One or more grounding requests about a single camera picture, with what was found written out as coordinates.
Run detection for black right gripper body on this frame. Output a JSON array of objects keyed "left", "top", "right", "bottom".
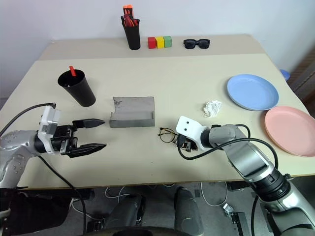
[{"left": 179, "top": 134, "right": 198, "bottom": 152}]

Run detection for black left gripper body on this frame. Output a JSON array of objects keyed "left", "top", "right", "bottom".
[{"left": 50, "top": 124, "right": 79, "bottom": 156}]

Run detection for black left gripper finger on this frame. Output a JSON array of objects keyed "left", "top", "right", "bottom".
[
  {"left": 72, "top": 118, "right": 106, "bottom": 130},
  {"left": 65, "top": 143, "right": 107, "bottom": 158}
]

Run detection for thin-framed dark eyeglasses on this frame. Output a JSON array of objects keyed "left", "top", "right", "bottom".
[{"left": 157, "top": 127, "right": 179, "bottom": 145}]

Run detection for wide black plastic cup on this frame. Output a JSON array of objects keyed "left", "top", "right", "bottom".
[{"left": 57, "top": 69, "right": 97, "bottom": 108}]

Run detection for grey open glasses case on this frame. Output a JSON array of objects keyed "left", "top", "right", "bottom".
[{"left": 109, "top": 96, "right": 156, "bottom": 129}]

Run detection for crumpled white tissue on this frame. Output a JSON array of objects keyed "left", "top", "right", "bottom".
[{"left": 203, "top": 100, "right": 223, "bottom": 119}]

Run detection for dark rounded shape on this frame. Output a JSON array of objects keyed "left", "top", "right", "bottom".
[
  {"left": 173, "top": 186, "right": 204, "bottom": 236},
  {"left": 107, "top": 193, "right": 146, "bottom": 231},
  {"left": 104, "top": 226, "right": 178, "bottom": 236}
]

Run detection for blue plate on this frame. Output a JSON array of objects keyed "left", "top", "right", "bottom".
[{"left": 226, "top": 74, "right": 280, "bottom": 112}]

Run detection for black flat bar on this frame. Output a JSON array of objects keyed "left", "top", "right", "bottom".
[{"left": 231, "top": 211, "right": 248, "bottom": 236}]

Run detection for tall black pen holder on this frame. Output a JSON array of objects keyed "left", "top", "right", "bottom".
[{"left": 122, "top": 18, "right": 142, "bottom": 51}]

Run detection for black sunglasses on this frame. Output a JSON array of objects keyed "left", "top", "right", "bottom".
[{"left": 183, "top": 38, "right": 211, "bottom": 50}]

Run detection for pink plate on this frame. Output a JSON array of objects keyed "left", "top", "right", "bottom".
[{"left": 264, "top": 106, "right": 315, "bottom": 158}]

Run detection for brown wooden furniture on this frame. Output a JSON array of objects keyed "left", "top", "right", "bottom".
[{"left": 289, "top": 48, "right": 315, "bottom": 105}]

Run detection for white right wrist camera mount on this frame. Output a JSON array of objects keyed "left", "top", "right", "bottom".
[{"left": 175, "top": 116, "right": 208, "bottom": 151}]

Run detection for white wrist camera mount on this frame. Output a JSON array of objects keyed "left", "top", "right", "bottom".
[
  {"left": 36, "top": 105, "right": 61, "bottom": 155},
  {"left": 175, "top": 116, "right": 208, "bottom": 151}
]

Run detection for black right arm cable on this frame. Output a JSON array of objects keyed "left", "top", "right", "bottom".
[{"left": 177, "top": 124, "right": 280, "bottom": 170}]

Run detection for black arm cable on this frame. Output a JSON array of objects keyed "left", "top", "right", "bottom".
[
  {"left": 177, "top": 124, "right": 280, "bottom": 170},
  {"left": 0, "top": 102, "right": 56, "bottom": 136},
  {"left": 38, "top": 156, "right": 87, "bottom": 236}
]

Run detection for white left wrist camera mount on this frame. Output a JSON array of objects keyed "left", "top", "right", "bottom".
[{"left": 36, "top": 105, "right": 61, "bottom": 155}]

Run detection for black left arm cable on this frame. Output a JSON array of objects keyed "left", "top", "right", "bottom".
[
  {"left": 38, "top": 156, "right": 87, "bottom": 236},
  {"left": 0, "top": 102, "right": 56, "bottom": 136}
]

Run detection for white floor cable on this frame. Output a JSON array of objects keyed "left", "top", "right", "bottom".
[
  {"left": 105, "top": 186, "right": 128, "bottom": 204},
  {"left": 200, "top": 181, "right": 229, "bottom": 207}
]

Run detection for small metal bracket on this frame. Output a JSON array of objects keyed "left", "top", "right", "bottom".
[{"left": 222, "top": 203, "right": 235, "bottom": 217}]

